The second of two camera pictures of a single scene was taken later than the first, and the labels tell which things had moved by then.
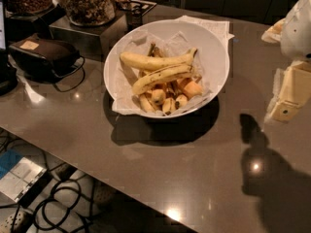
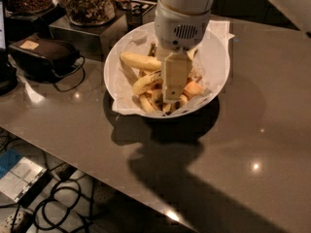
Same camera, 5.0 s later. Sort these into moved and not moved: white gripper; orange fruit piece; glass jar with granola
Moved: white gripper
Not moved: orange fruit piece; glass jar with granola
